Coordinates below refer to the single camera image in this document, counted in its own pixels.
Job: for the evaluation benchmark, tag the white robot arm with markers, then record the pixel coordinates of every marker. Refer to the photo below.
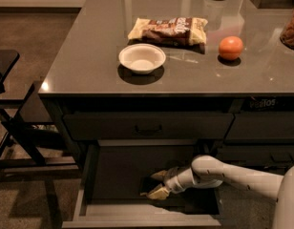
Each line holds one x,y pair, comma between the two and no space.
208,172

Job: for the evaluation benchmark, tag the white paper bowl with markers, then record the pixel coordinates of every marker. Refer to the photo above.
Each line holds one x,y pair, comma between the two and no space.
142,58

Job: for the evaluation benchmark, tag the dark counter cabinet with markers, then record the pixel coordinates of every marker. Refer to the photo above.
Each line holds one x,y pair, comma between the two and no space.
141,84

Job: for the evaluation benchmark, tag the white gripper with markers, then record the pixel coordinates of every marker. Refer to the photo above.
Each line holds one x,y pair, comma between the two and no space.
175,179

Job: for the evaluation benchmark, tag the orange fruit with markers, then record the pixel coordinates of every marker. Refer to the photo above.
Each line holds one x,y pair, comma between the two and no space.
230,48

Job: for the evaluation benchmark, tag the open middle drawer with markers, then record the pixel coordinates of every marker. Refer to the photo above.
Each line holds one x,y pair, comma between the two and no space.
109,197

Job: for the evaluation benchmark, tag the closed top drawer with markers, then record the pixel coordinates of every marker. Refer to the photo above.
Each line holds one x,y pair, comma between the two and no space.
154,125

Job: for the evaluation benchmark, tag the right cabinet drawers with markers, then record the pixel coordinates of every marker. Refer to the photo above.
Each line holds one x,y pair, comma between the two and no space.
260,140

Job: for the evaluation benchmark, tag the jar of nuts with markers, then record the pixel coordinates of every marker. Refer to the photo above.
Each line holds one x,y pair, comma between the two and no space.
287,35

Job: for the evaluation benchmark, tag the dark wooden chair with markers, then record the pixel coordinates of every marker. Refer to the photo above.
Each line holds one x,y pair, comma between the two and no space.
26,121

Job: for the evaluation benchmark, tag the brown chip bag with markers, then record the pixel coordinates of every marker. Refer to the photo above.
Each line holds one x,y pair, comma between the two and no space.
179,31

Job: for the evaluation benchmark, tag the green and yellow sponge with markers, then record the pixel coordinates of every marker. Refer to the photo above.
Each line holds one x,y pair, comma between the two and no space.
146,185

